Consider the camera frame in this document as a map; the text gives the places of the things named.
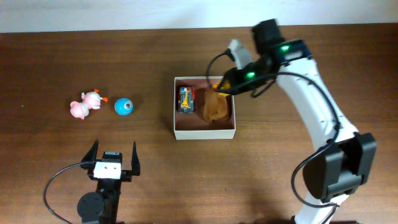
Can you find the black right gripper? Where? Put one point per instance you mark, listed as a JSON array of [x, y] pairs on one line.
[[233, 83]]

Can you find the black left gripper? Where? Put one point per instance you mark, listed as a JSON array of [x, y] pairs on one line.
[[129, 173]]

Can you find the brown plush toy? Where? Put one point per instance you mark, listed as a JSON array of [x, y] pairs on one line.
[[217, 105]]

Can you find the grey toy car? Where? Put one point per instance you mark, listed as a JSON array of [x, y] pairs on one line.
[[186, 100]]

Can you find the yellow ball toy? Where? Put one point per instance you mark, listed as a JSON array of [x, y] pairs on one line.
[[223, 86]]

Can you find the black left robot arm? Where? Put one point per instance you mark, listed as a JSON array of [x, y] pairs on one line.
[[101, 206]]

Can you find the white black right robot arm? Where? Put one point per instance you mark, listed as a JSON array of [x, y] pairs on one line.
[[342, 157]]

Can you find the blue ball toy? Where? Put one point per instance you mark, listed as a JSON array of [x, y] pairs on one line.
[[123, 106]]

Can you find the pink white duck toy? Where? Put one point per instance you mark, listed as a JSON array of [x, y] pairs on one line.
[[90, 101]]

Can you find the beige cardboard box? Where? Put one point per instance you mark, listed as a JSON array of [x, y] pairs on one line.
[[192, 126]]

